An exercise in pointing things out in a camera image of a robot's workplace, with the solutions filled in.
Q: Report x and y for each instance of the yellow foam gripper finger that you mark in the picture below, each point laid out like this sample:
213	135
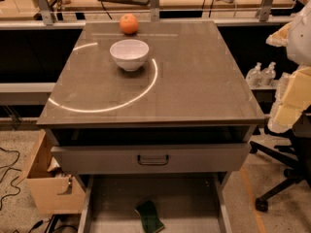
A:
280	37
293	97

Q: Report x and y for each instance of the green yellow sponge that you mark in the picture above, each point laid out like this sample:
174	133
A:
149	217

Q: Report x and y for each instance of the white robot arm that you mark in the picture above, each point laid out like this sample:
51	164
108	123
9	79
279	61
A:
299	38

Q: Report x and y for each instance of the grey top drawer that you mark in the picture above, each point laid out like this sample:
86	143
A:
123	159

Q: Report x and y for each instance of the grey cabinet counter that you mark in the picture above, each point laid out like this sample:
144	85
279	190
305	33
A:
190	78

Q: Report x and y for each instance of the open grey middle drawer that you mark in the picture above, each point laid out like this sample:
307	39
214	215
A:
185	203

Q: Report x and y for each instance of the clear plastic bottle right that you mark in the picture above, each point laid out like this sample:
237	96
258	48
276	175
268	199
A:
268	74

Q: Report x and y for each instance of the black office chair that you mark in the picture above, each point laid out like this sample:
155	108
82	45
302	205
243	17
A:
296	156

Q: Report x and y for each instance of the white ceramic bowl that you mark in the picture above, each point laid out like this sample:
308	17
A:
129	54

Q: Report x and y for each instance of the orange fruit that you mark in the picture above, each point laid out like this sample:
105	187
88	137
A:
129	24

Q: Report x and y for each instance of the cardboard box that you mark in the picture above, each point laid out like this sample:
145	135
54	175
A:
52	195

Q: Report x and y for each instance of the black drawer handle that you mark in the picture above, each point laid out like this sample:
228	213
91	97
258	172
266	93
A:
153	160

